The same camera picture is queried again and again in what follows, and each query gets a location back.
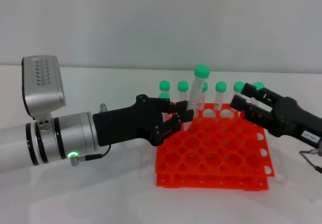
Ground clear green-capped test tube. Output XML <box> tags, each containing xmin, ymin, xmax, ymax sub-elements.
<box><xmin>197</xmin><ymin>81</ymin><xmax>209</xmax><ymax>111</ymax></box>
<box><xmin>177</xmin><ymin>80</ymin><xmax>190</xmax><ymax>102</ymax></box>
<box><xmin>159</xmin><ymin>92</ymin><xmax>171</xmax><ymax>124</ymax></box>
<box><xmin>232</xmin><ymin>81</ymin><xmax>246</xmax><ymax>99</ymax></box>
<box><xmin>159</xmin><ymin>80</ymin><xmax>172</xmax><ymax>100</ymax></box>
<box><xmin>249</xmin><ymin>82</ymin><xmax>265</xmax><ymax>107</ymax></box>
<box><xmin>214</xmin><ymin>81</ymin><xmax>228</xmax><ymax>120</ymax></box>

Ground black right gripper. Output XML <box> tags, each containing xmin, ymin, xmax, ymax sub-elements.
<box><xmin>230</xmin><ymin>83</ymin><xmax>322</xmax><ymax>143</ymax></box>

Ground orange plastic test tube rack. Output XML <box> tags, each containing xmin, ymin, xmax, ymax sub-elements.
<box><xmin>154</xmin><ymin>102</ymin><xmax>276</xmax><ymax>191</ymax></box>

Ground graduated green-capped test tube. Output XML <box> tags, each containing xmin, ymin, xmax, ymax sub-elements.
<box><xmin>183</xmin><ymin>64</ymin><xmax>211</xmax><ymax>131</ymax></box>

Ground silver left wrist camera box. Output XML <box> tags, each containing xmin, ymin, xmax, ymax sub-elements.
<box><xmin>21</xmin><ymin>55</ymin><xmax>66</xmax><ymax>120</ymax></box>

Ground left gripper cable with plug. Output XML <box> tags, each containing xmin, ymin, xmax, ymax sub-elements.
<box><xmin>69</xmin><ymin>144</ymin><xmax>113</xmax><ymax>167</ymax></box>

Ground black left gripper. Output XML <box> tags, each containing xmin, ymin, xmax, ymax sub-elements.
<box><xmin>92</xmin><ymin>94</ymin><xmax>194</xmax><ymax>148</ymax></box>

